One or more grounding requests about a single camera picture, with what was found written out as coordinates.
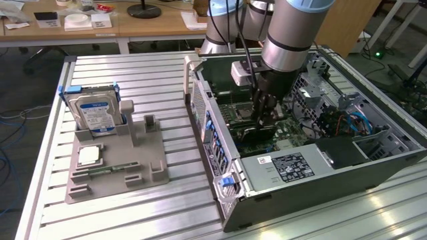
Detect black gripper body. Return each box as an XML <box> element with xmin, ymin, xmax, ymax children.
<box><xmin>253</xmin><ymin>68</ymin><xmax>300</xmax><ymax>101</ymax></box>

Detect black graphics card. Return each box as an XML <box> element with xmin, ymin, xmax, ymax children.
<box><xmin>238</xmin><ymin>124</ymin><xmax>278</xmax><ymax>144</ymax></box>

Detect CPU socket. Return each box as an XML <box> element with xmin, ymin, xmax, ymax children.
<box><xmin>232</xmin><ymin>102</ymin><xmax>254</xmax><ymax>121</ymax></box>

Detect green motherboard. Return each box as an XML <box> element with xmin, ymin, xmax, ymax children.
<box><xmin>212</xmin><ymin>87</ymin><xmax>317</xmax><ymax>156</ymax></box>

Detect installed RAM stick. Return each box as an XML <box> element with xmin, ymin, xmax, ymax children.
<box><xmin>229</xmin><ymin>121</ymin><xmax>256</xmax><ymax>133</ymax></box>

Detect silver disk bay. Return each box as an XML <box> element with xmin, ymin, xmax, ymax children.
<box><xmin>289</xmin><ymin>72</ymin><xmax>341</xmax><ymax>119</ymax></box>

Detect grey power supply unit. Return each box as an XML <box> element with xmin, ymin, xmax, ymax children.
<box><xmin>238</xmin><ymin>143</ymin><xmax>334</xmax><ymax>198</ymax></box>

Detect blue case latch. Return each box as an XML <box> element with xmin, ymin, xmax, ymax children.
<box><xmin>217</xmin><ymin>176</ymin><xmax>234</xmax><ymax>188</ymax></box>

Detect wooden cabinet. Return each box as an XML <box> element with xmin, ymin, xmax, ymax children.
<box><xmin>314</xmin><ymin>0</ymin><xmax>382</xmax><ymax>58</ymax></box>

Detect stack of white papers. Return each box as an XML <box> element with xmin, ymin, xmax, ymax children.
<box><xmin>180</xmin><ymin>11</ymin><xmax>209</xmax><ymax>31</ymax></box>

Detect open black PC case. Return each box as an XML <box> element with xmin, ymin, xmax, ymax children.
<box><xmin>184</xmin><ymin>44</ymin><xmax>427</xmax><ymax>233</ymax></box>

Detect brown cardboard box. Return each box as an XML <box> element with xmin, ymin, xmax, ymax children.
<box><xmin>192</xmin><ymin>0</ymin><xmax>210</xmax><ymax>17</ymax></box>

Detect black round lamp base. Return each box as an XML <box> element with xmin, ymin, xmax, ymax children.
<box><xmin>125</xmin><ymin>0</ymin><xmax>162</xmax><ymax>19</ymax></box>

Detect hard disk with blue carrier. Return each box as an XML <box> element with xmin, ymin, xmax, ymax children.
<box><xmin>57</xmin><ymin>83</ymin><xmax>121</xmax><ymax>138</ymax></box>

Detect grey parts rack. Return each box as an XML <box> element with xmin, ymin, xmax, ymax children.
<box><xmin>64</xmin><ymin>99</ymin><xmax>169</xmax><ymax>205</ymax></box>

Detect green RAM stick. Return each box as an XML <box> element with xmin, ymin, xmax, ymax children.
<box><xmin>74</xmin><ymin>163</ymin><xmax>138</xmax><ymax>176</ymax></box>

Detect silver CPU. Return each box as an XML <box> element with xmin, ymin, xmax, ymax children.
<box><xmin>76</xmin><ymin>146</ymin><xmax>101</xmax><ymax>166</ymax></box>

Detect small white labelled box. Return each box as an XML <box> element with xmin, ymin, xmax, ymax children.
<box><xmin>89</xmin><ymin>13</ymin><xmax>113</xmax><ymax>29</ymax></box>

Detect white box with tape roll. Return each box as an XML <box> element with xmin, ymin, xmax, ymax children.
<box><xmin>62</xmin><ymin>13</ymin><xmax>94</xmax><ymax>32</ymax></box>

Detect wooden desk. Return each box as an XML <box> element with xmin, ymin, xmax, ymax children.
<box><xmin>0</xmin><ymin>0</ymin><xmax>301</xmax><ymax>48</ymax></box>

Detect black office chair base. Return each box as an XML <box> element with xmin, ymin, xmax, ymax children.
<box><xmin>18</xmin><ymin>46</ymin><xmax>69</xmax><ymax>75</ymax></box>

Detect white box with black label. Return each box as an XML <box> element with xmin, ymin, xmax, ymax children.
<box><xmin>32</xmin><ymin>11</ymin><xmax>61</xmax><ymax>29</ymax></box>

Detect white paper tag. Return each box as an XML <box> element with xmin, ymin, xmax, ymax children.
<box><xmin>3</xmin><ymin>22</ymin><xmax>30</xmax><ymax>30</ymax></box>

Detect clear plastic bag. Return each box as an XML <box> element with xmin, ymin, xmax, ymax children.
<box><xmin>0</xmin><ymin>6</ymin><xmax>32</xmax><ymax>24</ymax></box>

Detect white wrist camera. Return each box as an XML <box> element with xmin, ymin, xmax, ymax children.
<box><xmin>229</xmin><ymin>60</ymin><xmax>260</xmax><ymax>86</ymax></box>

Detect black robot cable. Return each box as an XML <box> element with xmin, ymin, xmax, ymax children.
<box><xmin>206</xmin><ymin>0</ymin><xmax>260</xmax><ymax>87</ymax></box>

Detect orange wire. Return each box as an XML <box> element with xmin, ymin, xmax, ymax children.
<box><xmin>334</xmin><ymin>113</ymin><xmax>354</xmax><ymax>136</ymax></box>

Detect blue wire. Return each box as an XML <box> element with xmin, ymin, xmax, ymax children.
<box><xmin>345</xmin><ymin>111</ymin><xmax>373</xmax><ymax>136</ymax></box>

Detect beige plastic bracket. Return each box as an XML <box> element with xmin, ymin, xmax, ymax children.
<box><xmin>182</xmin><ymin>55</ymin><xmax>201</xmax><ymax>98</ymax></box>

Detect white table frame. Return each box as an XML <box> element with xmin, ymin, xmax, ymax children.
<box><xmin>364</xmin><ymin>0</ymin><xmax>427</xmax><ymax>69</ymax></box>

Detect white floor cable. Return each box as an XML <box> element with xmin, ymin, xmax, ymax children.
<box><xmin>0</xmin><ymin>104</ymin><xmax>52</xmax><ymax>120</ymax></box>

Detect blue network cable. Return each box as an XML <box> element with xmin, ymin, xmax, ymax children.
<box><xmin>0</xmin><ymin>109</ymin><xmax>28</xmax><ymax>216</ymax></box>

